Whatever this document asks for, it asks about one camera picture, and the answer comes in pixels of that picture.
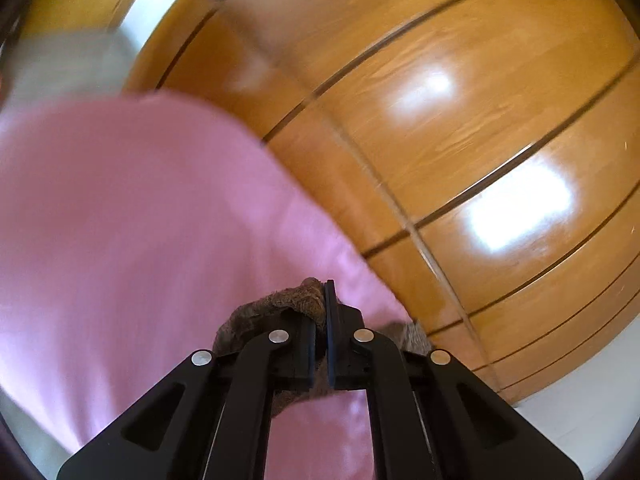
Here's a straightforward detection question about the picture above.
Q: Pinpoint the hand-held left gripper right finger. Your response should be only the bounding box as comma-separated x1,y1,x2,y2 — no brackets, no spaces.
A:
324,280,584,480

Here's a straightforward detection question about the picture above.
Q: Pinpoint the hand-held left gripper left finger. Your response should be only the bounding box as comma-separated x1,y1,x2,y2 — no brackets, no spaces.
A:
56,315,327,480

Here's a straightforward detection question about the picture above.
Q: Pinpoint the leopard print lace garment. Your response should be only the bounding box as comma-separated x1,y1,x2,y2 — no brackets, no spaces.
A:
212,276,433,418

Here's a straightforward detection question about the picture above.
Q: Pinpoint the pink bedspread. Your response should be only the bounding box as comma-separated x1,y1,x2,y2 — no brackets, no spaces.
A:
0,91,416,480

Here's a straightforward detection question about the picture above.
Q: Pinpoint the grey cloth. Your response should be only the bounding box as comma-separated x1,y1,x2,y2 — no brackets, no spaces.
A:
5,30,137,107

